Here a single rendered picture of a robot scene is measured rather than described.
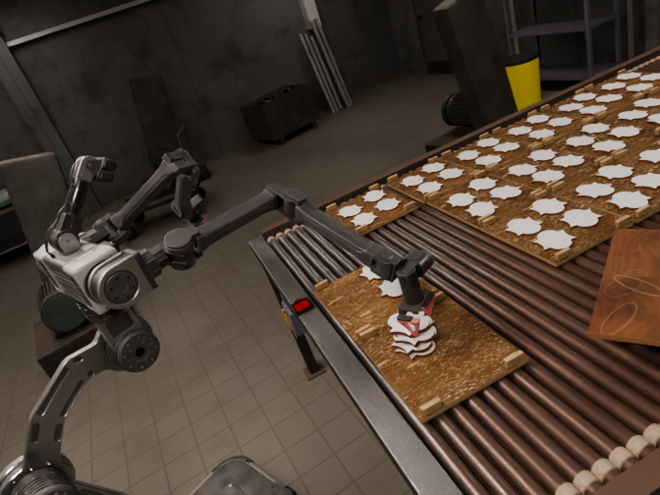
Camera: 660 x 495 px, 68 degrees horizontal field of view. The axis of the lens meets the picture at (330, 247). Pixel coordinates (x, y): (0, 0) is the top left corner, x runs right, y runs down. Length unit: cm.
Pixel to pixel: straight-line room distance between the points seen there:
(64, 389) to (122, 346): 23
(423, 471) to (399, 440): 11
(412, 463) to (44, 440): 116
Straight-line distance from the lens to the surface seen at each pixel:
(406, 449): 135
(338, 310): 183
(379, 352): 159
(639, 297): 150
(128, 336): 174
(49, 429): 188
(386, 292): 182
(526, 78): 603
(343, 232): 149
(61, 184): 471
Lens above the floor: 196
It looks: 27 degrees down
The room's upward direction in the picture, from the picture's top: 20 degrees counter-clockwise
